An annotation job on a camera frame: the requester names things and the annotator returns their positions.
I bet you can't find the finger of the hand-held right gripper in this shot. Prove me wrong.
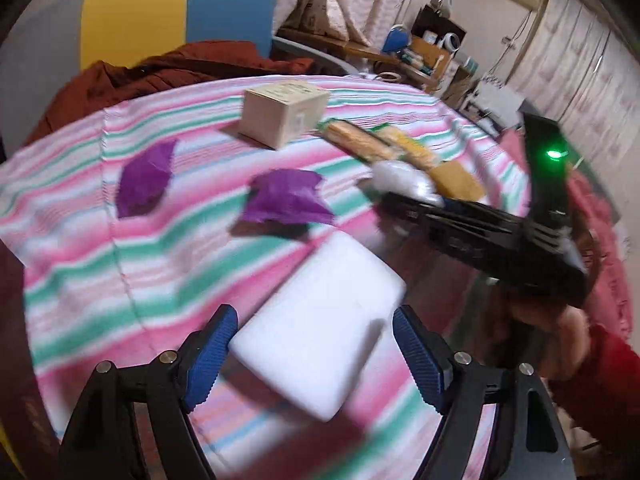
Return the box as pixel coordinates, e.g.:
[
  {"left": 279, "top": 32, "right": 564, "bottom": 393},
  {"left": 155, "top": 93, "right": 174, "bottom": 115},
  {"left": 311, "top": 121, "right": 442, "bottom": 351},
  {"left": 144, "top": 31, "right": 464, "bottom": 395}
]
[
  {"left": 430, "top": 227, "right": 516, "bottom": 281},
  {"left": 382, "top": 192, "right": 523, "bottom": 241}
]

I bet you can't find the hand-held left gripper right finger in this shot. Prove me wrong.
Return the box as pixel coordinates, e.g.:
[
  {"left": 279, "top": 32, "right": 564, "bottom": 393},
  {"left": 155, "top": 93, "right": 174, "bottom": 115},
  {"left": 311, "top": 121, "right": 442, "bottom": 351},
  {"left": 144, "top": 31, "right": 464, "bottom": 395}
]
[{"left": 392, "top": 304, "right": 576, "bottom": 480}]

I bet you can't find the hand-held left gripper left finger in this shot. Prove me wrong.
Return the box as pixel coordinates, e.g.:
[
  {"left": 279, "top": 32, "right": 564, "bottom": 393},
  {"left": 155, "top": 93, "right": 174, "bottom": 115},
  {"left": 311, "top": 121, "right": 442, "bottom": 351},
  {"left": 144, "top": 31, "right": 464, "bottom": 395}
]
[{"left": 59, "top": 304, "right": 240, "bottom": 480}]

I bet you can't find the clear plastic bag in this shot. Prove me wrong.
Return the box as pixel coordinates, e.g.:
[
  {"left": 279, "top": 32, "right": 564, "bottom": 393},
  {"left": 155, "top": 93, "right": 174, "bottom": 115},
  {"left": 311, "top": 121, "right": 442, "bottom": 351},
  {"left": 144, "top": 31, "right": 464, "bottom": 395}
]
[{"left": 370, "top": 160, "right": 446, "bottom": 206}]

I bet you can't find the white sponge block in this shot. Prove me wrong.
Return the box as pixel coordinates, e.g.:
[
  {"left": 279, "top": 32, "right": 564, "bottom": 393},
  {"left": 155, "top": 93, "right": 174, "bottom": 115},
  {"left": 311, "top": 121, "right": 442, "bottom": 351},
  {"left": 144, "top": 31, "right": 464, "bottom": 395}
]
[{"left": 227, "top": 232, "right": 407, "bottom": 423}]

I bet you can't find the green-edged cracker packet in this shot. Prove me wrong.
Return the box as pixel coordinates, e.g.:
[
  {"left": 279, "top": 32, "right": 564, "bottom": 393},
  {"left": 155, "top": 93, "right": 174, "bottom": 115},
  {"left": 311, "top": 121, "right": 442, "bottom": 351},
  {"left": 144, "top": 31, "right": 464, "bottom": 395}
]
[{"left": 317, "top": 117, "right": 401, "bottom": 163}]

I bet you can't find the beige cardboard box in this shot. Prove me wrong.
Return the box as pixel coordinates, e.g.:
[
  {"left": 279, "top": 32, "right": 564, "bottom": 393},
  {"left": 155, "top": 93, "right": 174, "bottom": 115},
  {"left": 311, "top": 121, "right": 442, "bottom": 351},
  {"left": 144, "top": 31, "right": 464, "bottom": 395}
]
[{"left": 237, "top": 79, "right": 331, "bottom": 151}]

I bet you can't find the person's right hand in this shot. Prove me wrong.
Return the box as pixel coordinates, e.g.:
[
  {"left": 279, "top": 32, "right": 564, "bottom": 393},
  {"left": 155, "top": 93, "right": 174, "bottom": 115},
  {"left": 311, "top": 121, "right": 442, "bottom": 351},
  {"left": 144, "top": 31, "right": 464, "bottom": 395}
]
[{"left": 510, "top": 292, "right": 596, "bottom": 381}]

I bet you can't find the yellow snack packet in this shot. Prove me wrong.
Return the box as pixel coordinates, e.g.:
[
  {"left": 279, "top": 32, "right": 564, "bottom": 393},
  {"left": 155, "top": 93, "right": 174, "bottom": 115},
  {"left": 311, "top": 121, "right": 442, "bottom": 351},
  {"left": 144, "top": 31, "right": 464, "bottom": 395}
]
[{"left": 372, "top": 122, "right": 443, "bottom": 171}]

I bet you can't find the pink green striped tablecloth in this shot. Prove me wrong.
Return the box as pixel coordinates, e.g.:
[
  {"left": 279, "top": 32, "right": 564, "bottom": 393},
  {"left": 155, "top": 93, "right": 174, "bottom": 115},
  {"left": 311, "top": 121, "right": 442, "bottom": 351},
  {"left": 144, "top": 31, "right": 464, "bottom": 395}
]
[{"left": 0, "top": 74, "right": 536, "bottom": 480}]

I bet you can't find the white grey printer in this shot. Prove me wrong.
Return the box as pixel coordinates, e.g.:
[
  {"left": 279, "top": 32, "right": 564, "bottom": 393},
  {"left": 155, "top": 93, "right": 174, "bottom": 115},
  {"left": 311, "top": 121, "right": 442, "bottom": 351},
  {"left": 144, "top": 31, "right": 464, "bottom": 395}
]
[{"left": 460, "top": 77, "right": 526, "bottom": 126}]

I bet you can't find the brown cardboard panel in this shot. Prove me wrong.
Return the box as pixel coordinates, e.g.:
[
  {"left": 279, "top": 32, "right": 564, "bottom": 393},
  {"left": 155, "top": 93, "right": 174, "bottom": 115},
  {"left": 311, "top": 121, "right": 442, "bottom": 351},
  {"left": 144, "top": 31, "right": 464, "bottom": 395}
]
[{"left": 407, "top": 35, "right": 451, "bottom": 78}]

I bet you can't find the purple snack packet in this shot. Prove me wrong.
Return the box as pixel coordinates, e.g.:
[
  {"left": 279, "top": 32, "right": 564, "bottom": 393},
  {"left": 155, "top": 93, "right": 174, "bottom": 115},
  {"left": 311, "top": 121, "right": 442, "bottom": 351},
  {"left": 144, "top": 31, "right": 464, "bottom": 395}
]
[
  {"left": 241, "top": 169, "right": 336, "bottom": 226},
  {"left": 116, "top": 138, "right": 178, "bottom": 219}
]

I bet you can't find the wooden side desk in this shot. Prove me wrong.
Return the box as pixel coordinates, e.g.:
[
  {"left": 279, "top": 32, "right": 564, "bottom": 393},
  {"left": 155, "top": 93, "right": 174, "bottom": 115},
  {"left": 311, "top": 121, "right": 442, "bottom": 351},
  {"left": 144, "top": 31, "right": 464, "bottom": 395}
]
[{"left": 277, "top": 27, "right": 451, "bottom": 93}]

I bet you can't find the black shelf box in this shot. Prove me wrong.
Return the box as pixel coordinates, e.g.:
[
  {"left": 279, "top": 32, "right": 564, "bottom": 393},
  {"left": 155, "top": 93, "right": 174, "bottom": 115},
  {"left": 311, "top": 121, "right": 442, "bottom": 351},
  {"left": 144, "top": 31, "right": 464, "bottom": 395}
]
[{"left": 411, "top": 5, "right": 468, "bottom": 51}]

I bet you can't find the brown jacket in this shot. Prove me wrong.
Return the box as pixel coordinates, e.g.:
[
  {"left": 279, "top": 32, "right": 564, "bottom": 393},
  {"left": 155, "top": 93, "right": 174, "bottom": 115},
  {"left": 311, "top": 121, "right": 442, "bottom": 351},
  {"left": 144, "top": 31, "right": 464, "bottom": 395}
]
[{"left": 22, "top": 40, "right": 316, "bottom": 148}]

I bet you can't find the grey yellow blue chair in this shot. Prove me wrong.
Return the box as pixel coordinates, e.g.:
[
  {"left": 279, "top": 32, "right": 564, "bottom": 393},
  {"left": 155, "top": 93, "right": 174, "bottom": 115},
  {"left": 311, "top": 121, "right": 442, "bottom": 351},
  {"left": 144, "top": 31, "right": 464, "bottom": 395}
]
[{"left": 10, "top": 0, "right": 361, "bottom": 78}]

